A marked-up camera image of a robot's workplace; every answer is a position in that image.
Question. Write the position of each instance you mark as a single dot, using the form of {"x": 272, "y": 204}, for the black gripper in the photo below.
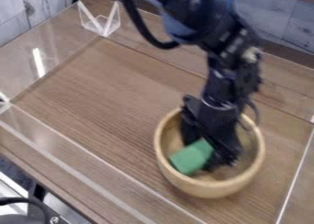
{"x": 211, "y": 123}

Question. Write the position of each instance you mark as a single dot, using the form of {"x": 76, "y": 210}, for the green rectangular block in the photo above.
{"x": 188, "y": 160}

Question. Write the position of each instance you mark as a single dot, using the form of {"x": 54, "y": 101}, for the wooden bowl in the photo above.
{"x": 225, "y": 180}

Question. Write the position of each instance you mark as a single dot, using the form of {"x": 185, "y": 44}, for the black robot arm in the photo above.
{"x": 208, "y": 24}

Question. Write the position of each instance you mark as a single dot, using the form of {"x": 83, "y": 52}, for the black stand with cable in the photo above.
{"x": 22, "y": 207}

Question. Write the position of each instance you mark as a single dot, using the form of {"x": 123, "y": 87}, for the clear acrylic corner bracket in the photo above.
{"x": 100, "y": 24}

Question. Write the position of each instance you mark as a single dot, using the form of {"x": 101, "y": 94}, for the clear acrylic barrier wall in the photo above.
{"x": 88, "y": 96}

